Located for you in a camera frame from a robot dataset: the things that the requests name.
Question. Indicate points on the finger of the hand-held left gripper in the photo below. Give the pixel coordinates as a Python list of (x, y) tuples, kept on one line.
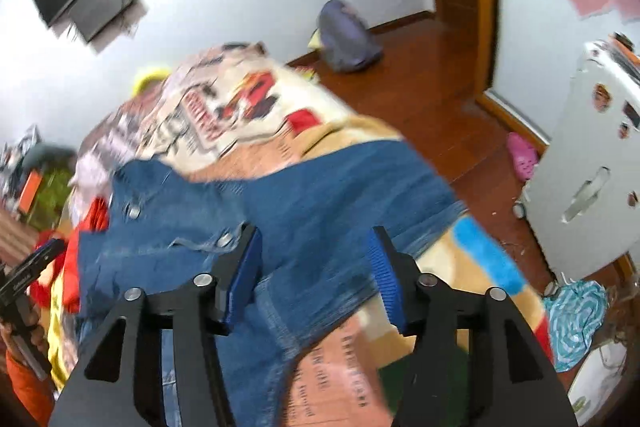
[(49, 249)]

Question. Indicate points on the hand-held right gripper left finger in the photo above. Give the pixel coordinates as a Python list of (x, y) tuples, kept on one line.
[(245, 277)]

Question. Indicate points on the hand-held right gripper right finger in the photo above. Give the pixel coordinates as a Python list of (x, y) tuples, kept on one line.
[(384, 277)]

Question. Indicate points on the blue denim jeans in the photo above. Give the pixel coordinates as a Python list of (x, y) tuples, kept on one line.
[(325, 207)]

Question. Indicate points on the person's left hand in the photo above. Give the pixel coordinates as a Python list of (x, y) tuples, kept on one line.
[(34, 327)]

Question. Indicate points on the red plush cloth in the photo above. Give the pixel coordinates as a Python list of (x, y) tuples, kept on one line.
[(55, 277)]

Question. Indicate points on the green cloth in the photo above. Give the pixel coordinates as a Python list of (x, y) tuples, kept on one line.
[(52, 197)]

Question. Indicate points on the orange box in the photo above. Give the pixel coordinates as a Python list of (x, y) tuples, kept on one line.
[(29, 192)]

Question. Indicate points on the yellow cloth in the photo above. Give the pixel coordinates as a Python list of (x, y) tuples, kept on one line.
[(62, 337)]

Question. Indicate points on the grey pillow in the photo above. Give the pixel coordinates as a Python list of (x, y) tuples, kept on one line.
[(47, 155)]

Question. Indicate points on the pile of silver packets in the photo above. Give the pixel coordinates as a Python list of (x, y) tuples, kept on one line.
[(17, 152)]

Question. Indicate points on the printed blanket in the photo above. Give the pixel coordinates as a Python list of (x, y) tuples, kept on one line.
[(250, 97)]

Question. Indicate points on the pink slipper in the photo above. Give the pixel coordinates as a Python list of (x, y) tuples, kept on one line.
[(522, 157)]

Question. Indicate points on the teal patterned cloth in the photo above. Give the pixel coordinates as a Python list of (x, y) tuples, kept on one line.
[(575, 322)]

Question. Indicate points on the white cabinet with stickers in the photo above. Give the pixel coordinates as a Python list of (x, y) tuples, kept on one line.
[(580, 157)]

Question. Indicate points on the white plastic bag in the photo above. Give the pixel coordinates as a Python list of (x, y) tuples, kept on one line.
[(597, 382)]

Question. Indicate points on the purple bag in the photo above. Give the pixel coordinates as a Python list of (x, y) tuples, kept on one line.
[(347, 37)]

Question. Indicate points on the small yellow item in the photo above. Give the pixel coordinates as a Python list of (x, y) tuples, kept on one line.
[(315, 39)]

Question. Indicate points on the wooden door frame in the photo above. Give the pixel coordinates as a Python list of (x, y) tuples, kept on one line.
[(475, 7)]

